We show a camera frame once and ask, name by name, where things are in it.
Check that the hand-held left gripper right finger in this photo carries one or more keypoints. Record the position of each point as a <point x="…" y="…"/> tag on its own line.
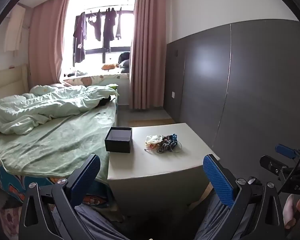
<point x="217" y="180"/>

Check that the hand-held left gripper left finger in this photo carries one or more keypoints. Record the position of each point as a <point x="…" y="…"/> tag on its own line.
<point x="82" y="180"/>

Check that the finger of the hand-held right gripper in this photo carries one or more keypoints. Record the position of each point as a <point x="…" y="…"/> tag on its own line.
<point x="270" y="163"/>
<point x="286" y="151"/>

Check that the black jewelry box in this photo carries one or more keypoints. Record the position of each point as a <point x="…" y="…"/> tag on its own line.
<point x="118" y="142"/>

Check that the pile of mixed jewelry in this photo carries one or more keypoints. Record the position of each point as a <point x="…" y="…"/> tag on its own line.
<point x="165" y="142"/>

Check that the person's right hand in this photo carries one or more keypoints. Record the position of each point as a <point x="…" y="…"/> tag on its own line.
<point x="291" y="212"/>

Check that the person's grey pants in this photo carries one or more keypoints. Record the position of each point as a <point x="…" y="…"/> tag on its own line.
<point x="97" y="223"/>

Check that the bed with green sheet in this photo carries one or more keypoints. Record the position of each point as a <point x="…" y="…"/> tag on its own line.
<point x="55" y="140"/>

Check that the white bedside table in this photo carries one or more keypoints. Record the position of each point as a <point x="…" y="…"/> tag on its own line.
<point x="152" y="165"/>

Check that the cartoon print bed cover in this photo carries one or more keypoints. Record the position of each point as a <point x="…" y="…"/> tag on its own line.
<point x="5" y="182"/>

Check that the light green quilt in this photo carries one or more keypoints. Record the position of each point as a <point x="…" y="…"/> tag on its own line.
<point x="47" y="107"/>

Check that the flat brown cardboard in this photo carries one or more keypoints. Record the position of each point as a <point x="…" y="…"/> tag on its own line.
<point x="162" y="120"/>

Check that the black cloth item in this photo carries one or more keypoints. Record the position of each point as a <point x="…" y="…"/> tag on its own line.
<point x="106" y="101"/>

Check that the green plush item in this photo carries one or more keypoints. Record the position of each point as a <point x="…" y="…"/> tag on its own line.
<point x="113" y="87"/>

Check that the cartoon print window seat cushion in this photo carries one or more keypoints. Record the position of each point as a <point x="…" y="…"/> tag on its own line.
<point x="90" y="80"/>

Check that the crumpled clothes on sill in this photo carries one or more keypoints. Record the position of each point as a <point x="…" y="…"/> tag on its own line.
<point x="76" y="73"/>

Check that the orange plush toy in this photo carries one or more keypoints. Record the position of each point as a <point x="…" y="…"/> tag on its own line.
<point x="108" y="66"/>

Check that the dark bag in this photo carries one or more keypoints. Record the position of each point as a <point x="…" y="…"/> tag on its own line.
<point x="125" y="62"/>

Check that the beige headboard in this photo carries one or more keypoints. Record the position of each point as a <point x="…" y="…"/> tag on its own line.
<point x="7" y="80"/>

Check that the pink curtain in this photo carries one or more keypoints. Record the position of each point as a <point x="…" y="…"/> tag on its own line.
<point x="47" y="42"/>
<point x="145" y="55"/>

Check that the purple hanging garment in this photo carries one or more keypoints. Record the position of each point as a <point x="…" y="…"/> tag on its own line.
<point x="79" y="40"/>

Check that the dark hanging underwear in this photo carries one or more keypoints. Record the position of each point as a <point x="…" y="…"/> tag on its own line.
<point x="96" y="28"/>

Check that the dark hanging shirt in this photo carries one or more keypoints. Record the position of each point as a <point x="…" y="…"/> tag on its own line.
<point x="108" y="30"/>

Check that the narrow dark hanging garment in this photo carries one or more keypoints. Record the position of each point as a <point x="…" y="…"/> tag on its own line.
<point x="119" y="26"/>

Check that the white air conditioner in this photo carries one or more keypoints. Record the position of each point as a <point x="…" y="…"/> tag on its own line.
<point x="13" y="30"/>

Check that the white wall socket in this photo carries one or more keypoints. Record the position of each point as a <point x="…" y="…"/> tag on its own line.
<point x="173" y="94"/>

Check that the window with dark frame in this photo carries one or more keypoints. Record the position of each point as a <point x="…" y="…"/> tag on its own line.
<point x="95" y="30"/>

